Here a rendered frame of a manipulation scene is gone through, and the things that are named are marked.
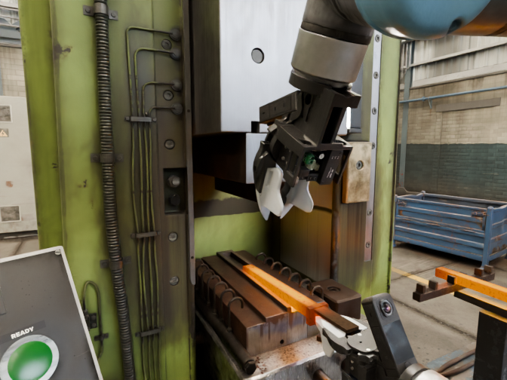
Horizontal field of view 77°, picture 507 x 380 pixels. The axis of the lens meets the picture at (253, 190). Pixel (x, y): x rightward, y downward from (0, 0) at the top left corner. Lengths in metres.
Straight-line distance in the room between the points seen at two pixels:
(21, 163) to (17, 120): 0.64
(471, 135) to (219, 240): 8.25
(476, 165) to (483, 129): 0.82
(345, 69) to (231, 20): 0.32
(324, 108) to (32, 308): 0.42
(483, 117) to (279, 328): 8.44
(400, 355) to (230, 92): 0.50
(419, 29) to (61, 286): 0.49
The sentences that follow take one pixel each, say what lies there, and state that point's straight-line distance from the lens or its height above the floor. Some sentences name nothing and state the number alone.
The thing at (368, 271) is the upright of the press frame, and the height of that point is 0.96.
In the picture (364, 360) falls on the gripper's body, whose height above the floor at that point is 1.02.
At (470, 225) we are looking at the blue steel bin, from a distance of 4.41.
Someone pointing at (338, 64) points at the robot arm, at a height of 1.42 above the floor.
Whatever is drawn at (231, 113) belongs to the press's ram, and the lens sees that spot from 0.59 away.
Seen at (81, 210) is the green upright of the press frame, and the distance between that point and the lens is 0.69.
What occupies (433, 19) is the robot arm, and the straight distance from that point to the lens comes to 0.25.
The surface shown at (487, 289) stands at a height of 1.00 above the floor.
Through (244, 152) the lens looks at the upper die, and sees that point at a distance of 0.61.
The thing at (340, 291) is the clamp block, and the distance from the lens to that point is 0.87.
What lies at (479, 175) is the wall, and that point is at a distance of 8.94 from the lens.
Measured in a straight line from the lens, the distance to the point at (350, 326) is 0.62.
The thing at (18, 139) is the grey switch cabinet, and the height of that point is 1.47.
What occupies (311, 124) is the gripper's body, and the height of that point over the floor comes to 1.36.
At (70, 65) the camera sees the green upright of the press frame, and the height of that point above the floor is 1.48.
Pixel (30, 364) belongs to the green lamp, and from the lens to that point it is 0.49.
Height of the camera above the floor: 1.33
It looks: 7 degrees down
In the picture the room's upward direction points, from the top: straight up
